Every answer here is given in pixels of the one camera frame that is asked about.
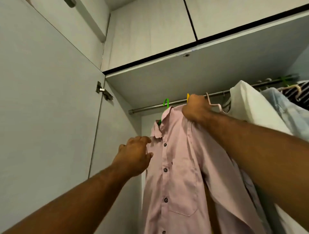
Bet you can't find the pink plastic hanger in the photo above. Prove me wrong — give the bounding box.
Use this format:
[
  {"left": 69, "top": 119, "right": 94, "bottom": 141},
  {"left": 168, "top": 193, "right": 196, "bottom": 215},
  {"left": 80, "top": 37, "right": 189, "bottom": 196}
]
[{"left": 205, "top": 92, "right": 223, "bottom": 113}]

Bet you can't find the light blue garment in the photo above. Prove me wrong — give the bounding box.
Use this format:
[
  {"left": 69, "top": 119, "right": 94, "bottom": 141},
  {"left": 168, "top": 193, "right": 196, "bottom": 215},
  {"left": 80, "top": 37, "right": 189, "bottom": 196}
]
[{"left": 261, "top": 87, "right": 309, "bottom": 143}]

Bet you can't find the person's left forearm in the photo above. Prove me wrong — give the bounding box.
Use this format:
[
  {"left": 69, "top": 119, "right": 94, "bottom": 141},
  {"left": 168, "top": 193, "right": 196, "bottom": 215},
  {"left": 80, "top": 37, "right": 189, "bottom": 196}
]
[{"left": 2, "top": 166, "right": 131, "bottom": 234}]

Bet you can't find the person's right forearm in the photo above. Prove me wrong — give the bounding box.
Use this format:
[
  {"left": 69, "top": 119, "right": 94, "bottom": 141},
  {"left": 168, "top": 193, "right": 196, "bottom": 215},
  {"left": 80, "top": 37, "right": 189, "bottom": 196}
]
[{"left": 203, "top": 113, "right": 309, "bottom": 230}]

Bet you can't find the black white striped garment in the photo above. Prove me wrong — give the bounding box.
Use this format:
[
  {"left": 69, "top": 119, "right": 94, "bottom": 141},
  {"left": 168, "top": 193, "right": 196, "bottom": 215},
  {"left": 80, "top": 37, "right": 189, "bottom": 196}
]
[{"left": 282, "top": 81, "right": 309, "bottom": 111}]

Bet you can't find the metal door hinge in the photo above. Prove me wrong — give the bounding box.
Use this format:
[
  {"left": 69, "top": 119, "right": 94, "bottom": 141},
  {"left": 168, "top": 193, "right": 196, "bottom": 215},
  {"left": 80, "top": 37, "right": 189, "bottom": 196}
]
[{"left": 95, "top": 81, "right": 115, "bottom": 101}]

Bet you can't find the cream white garment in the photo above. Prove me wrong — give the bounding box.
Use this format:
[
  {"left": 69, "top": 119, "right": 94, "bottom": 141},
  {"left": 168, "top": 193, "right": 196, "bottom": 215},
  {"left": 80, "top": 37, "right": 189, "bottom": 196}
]
[{"left": 222, "top": 80, "right": 309, "bottom": 234}]

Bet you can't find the white wooden wardrobe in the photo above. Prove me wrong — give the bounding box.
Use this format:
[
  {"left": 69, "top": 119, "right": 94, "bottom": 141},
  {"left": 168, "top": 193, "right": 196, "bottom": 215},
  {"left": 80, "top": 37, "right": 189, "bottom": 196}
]
[{"left": 0, "top": 0, "right": 309, "bottom": 234}]

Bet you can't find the person's left hand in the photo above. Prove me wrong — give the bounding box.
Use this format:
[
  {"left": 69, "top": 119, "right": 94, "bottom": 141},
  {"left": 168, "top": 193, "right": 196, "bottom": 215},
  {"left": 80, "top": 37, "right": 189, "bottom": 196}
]
[{"left": 112, "top": 136, "right": 154, "bottom": 179}]

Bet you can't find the person's right hand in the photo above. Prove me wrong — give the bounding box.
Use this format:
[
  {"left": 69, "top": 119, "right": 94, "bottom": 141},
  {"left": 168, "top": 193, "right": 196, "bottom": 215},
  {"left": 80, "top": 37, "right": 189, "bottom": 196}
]
[{"left": 182, "top": 94, "right": 214, "bottom": 127}]

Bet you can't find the peach plastic hanger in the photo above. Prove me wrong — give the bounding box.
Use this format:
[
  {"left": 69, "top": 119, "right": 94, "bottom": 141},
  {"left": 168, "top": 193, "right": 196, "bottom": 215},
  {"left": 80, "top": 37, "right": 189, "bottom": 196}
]
[{"left": 277, "top": 84, "right": 302, "bottom": 99}]

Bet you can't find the metal wardrobe hanging rail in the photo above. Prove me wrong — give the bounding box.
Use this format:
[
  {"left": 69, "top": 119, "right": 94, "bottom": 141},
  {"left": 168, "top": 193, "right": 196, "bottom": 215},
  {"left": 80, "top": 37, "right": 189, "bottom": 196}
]
[{"left": 128, "top": 75, "right": 300, "bottom": 115}]

